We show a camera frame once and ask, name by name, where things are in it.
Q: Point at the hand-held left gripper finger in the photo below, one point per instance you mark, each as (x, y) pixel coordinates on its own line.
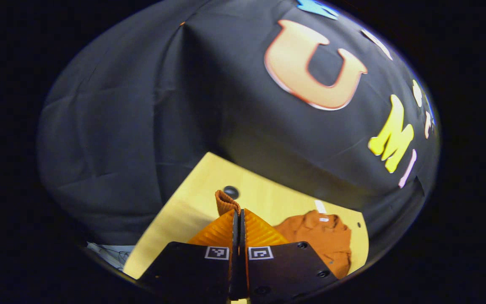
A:
(243, 270)
(235, 261)

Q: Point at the orange button shirt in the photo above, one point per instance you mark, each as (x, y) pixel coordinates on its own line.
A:
(319, 240)

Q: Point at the white tape strip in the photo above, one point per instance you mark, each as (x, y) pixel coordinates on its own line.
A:
(320, 206)

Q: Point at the black backdrop cloth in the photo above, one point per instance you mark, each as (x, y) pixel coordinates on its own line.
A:
(141, 126)

